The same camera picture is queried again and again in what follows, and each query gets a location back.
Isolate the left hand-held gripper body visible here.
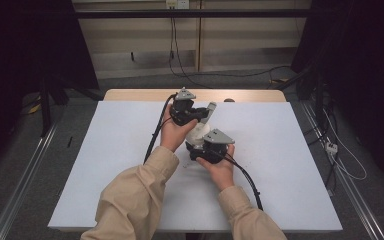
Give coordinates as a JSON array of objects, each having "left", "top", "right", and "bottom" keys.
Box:
[{"left": 169, "top": 86, "right": 208, "bottom": 127}]

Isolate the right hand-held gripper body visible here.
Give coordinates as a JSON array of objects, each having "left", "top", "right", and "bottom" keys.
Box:
[{"left": 189, "top": 127, "right": 236, "bottom": 165}]

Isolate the clear jar with white lid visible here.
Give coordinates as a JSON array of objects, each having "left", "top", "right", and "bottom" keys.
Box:
[{"left": 184, "top": 122, "right": 212, "bottom": 150}]

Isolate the person's left hand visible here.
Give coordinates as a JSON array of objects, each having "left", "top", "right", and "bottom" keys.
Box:
[{"left": 160, "top": 104, "right": 199, "bottom": 153}]

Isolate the person's right hand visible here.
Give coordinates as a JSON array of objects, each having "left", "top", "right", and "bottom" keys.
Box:
[{"left": 196, "top": 144, "right": 236, "bottom": 192}]

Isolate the white table cover sheet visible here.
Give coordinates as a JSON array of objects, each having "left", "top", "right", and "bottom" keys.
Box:
[{"left": 47, "top": 100, "right": 344, "bottom": 233}]

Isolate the wooden vertical strip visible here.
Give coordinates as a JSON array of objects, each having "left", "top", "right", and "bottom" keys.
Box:
[{"left": 195, "top": 0, "right": 203, "bottom": 73}]

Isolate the dark horizontal bar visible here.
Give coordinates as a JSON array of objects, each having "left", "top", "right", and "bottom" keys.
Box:
[{"left": 74, "top": 9, "right": 312, "bottom": 20}]

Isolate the black metal stand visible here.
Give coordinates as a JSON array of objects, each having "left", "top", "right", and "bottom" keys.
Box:
[
  {"left": 274, "top": 64, "right": 328, "bottom": 132},
  {"left": 39, "top": 77, "right": 105, "bottom": 138}
]

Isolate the white power strip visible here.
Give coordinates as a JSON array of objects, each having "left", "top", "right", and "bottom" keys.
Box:
[{"left": 325, "top": 141, "right": 339, "bottom": 156}]

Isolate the yellow floor tape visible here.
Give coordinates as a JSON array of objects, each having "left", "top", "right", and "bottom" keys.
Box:
[{"left": 27, "top": 95, "right": 43, "bottom": 115}]

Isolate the black curtain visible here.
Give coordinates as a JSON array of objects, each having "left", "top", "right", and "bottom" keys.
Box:
[
  {"left": 0, "top": 0, "right": 100, "bottom": 174},
  {"left": 291, "top": 0, "right": 384, "bottom": 194}
]

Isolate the left hand-held gripper black cable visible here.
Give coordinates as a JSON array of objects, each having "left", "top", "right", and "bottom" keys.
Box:
[{"left": 143, "top": 93, "right": 178, "bottom": 165}]

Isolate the hand-held gripper black cable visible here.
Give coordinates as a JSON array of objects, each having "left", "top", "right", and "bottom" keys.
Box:
[
  {"left": 143, "top": 93, "right": 178, "bottom": 165},
  {"left": 213, "top": 149, "right": 264, "bottom": 212}
]

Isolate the black floor cable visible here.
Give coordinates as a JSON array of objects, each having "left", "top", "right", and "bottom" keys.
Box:
[{"left": 186, "top": 65, "right": 293, "bottom": 80}]

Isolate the right hand-held gripper black cable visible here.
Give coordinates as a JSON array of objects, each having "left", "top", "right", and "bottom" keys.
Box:
[{"left": 213, "top": 149, "right": 264, "bottom": 212}]

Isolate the black hanging cable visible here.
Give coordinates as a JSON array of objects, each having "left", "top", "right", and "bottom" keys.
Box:
[{"left": 168, "top": 8, "right": 214, "bottom": 90}]

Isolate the white wall socket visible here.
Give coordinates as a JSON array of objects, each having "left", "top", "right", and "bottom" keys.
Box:
[{"left": 165, "top": 0, "right": 191, "bottom": 10}]

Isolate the white cable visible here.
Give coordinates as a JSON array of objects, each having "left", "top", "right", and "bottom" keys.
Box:
[{"left": 322, "top": 107, "right": 369, "bottom": 182}]

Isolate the metal floor rail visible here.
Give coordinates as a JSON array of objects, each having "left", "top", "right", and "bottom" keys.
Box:
[
  {"left": 299, "top": 101, "right": 384, "bottom": 240},
  {"left": 0, "top": 122, "right": 60, "bottom": 240}
]

